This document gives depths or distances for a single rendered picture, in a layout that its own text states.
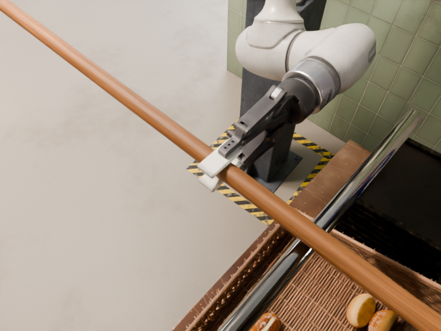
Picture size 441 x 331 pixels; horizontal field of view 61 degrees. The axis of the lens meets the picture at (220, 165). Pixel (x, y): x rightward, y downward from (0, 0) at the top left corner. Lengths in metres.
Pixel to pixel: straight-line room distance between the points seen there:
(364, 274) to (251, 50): 0.50
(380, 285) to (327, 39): 0.43
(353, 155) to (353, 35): 0.75
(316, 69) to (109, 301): 1.40
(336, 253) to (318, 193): 0.80
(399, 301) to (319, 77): 0.36
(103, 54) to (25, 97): 0.59
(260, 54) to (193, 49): 1.95
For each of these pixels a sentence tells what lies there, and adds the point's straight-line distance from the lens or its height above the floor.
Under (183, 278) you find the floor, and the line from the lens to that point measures 1.76.
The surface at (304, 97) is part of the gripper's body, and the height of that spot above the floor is 1.23.
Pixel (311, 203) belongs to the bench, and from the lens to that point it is 1.28.
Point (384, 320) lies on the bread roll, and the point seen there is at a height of 0.65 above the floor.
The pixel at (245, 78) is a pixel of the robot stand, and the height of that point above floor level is 0.62.
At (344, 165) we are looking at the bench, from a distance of 1.39.
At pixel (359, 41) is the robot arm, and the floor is 1.24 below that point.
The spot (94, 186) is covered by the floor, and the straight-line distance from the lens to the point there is 2.06.
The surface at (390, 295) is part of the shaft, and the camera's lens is 0.51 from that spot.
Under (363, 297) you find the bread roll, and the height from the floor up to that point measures 0.65.
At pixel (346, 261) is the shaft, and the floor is 1.21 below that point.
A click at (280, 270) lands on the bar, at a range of 0.52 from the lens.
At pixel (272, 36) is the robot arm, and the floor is 1.21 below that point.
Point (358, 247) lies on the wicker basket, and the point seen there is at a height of 0.77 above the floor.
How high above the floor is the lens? 1.66
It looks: 55 degrees down
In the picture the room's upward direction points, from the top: straight up
